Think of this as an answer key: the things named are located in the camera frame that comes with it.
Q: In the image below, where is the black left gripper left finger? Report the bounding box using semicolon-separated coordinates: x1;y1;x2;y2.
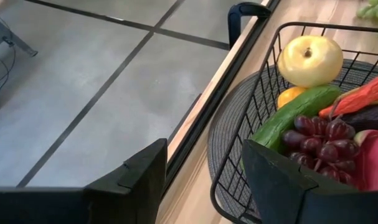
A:
84;138;168;224

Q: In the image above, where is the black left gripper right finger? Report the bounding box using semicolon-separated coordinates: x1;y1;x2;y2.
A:
241;139;319;224

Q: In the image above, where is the red grape bunch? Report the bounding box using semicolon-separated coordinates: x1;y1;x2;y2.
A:
281;114;361;187

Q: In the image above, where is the green cucumber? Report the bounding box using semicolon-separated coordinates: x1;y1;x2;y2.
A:
249;84;343;155

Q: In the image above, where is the yellow bell pepper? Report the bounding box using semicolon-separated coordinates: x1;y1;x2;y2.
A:
277;86;308;110

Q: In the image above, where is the pink dragon fruit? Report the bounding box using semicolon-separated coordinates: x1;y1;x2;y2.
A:
353;129;378;191

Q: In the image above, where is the dark purple eggplant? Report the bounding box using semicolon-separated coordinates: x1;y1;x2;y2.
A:
341;104;378;133

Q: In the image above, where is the yellow pear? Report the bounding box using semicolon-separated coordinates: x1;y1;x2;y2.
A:
277;35;344;89

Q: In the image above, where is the red chili pepper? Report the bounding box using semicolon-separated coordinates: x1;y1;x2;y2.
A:
318;72;378;119

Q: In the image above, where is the black table clamp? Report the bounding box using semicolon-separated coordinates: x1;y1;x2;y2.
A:
227;2;272;49

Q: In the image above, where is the green grape bunch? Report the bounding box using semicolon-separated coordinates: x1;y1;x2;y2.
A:
356;0;378;39

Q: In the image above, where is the grey metal stand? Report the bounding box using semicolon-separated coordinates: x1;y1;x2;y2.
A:
0;6;39;58

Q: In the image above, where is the black wire basket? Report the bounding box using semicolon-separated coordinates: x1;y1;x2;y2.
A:
209;21;378;224

